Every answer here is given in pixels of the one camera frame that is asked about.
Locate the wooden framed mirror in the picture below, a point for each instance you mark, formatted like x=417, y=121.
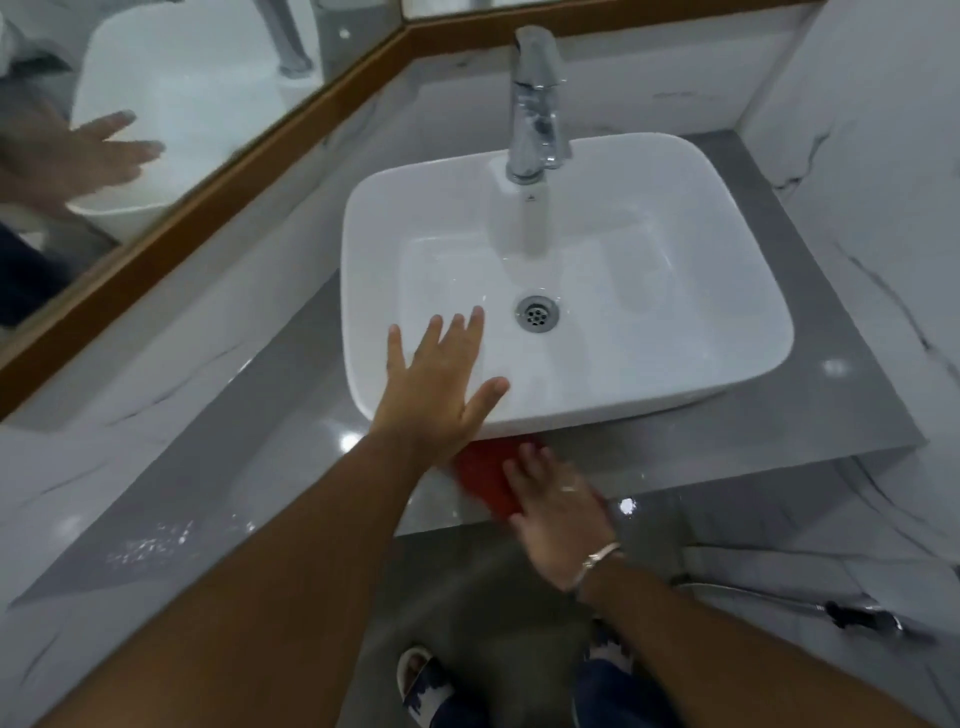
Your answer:
x=195, y=202
x=600, y=16

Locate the white ceramic sink basin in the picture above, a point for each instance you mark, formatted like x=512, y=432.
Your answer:
x=637, y=315

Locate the person's left middle finger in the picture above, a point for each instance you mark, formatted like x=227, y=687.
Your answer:
x=454, y=341

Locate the person's left thumb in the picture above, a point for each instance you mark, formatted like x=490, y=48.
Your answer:
x=487, y=401

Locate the blue jeans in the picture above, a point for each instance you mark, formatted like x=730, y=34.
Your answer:
x=607, y=690

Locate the white slipper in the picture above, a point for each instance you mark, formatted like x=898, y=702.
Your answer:
x=414, y=675

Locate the person's right fingers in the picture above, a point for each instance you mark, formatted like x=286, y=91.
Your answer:
x=536, y=476

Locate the red cleaning cloth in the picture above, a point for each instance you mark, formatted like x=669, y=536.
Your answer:
x=484, y=476

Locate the person's left forearm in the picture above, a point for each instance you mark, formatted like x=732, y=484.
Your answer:
x=262, y=600

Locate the chrome faucet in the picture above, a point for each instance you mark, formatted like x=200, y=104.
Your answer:
x=534, y=112

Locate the person's right hand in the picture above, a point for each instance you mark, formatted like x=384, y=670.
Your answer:
x=559, y=532

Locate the person's right forearm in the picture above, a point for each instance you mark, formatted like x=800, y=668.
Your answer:
x=735, y=660

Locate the person's left little finger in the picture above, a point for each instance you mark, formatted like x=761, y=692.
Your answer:
x=397, y=352

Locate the chrome sink drain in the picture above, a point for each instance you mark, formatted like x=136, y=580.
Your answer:
x=537, y=313

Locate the person's left hand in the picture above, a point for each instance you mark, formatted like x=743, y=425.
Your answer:
x=431, y=405

